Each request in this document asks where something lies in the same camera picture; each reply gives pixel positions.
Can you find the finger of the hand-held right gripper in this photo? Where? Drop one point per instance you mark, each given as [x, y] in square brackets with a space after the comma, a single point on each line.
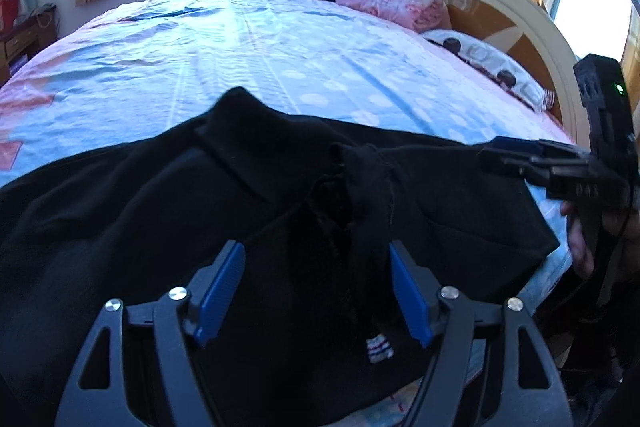
[520, 166]
[540, 148]

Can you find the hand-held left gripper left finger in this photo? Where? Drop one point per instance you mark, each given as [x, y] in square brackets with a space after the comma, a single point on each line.
[220, 292]

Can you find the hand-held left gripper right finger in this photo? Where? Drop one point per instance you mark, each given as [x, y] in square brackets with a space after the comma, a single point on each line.
[412, 292]

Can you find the black pants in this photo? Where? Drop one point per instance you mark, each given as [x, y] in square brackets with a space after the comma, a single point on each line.
[125, 232]

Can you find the person's right hand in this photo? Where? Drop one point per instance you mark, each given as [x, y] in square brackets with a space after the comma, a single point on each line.
[580, 247]

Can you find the grey patterned pillow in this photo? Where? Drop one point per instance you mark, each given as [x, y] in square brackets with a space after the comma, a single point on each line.
[490, 62]

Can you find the cream and wood headboard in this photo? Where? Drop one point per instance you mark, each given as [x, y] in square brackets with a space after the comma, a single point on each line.
[520, 17]

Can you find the person's dark clothing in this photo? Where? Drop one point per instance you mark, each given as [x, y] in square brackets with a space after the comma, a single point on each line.
[595, 357]

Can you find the pink floral folded quilt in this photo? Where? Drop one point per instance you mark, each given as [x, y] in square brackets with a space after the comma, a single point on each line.
[395, 4]

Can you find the bed with blue-pink sheet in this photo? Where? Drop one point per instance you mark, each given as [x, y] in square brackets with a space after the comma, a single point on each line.
[250, 57]

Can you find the brown wooden cabinet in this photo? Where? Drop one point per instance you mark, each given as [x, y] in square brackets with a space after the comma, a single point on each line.
[25, 42]

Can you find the red paper bag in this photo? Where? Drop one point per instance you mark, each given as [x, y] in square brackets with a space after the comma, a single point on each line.
[7, 12]

